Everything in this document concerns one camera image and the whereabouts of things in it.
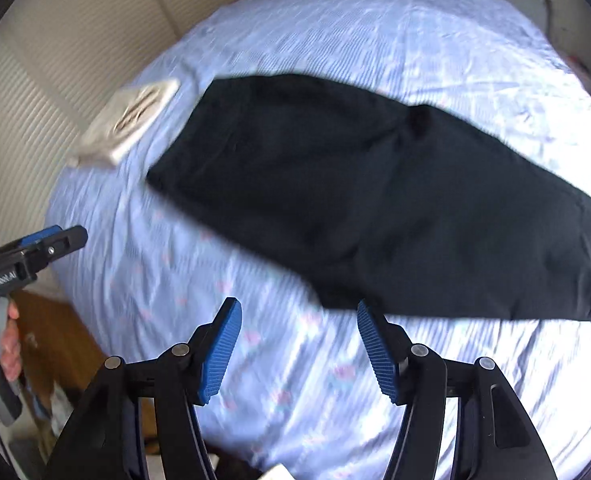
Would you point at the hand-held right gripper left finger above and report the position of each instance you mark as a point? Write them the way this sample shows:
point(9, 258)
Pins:
point(220, 355)

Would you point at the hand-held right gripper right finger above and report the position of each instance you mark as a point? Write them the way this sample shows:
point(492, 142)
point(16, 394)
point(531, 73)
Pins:
point(378, 355)

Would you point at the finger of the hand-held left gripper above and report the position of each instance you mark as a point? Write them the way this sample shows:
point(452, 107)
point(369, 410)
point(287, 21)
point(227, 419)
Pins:
point(38, 236)
point(60, 245)

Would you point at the black pants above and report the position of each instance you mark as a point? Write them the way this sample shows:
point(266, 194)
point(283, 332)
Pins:
point(325, 185)

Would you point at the person's left hand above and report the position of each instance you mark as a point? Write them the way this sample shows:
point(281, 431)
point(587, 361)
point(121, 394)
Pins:
point(11, 345)

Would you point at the white folded printed cloth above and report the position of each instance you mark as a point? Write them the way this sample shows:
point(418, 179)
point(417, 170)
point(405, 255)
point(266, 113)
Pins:
point(125, 120)

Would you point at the white louvered wardrobe doors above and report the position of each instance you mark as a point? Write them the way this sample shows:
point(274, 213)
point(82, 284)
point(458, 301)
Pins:
point(75, 50)

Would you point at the bed with blue patterned sheet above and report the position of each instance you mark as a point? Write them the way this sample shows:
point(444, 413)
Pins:
point(325, 35)

